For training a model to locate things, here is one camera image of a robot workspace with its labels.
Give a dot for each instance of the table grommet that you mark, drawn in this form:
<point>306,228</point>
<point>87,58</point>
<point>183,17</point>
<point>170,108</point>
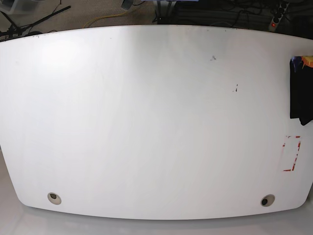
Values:
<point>54,198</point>
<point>267,200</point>

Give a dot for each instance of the right table grommet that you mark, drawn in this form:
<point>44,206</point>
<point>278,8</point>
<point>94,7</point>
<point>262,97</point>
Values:
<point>267,200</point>

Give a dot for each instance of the red tape marking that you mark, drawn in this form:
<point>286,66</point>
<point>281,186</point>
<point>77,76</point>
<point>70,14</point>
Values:
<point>290,151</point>

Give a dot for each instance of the left table grommet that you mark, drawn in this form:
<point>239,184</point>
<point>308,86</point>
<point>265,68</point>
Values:
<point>54,198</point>

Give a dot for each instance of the black T-shirt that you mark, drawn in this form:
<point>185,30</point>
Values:
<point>301,88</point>

